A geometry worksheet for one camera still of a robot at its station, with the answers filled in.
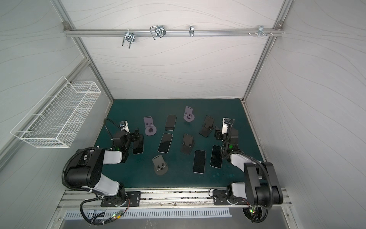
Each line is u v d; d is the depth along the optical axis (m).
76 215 0.69
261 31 0.76
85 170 0.45
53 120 0.67
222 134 0.80
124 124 0.81
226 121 0.77
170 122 1.04
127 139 0.77
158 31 0.77
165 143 0.94
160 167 0.80
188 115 1.05
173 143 0.94
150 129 1.01
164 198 0.75
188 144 0.90
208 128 0.98
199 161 0.87
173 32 0.78
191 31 0.78
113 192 0.61
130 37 0.79
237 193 0.60
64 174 0.43
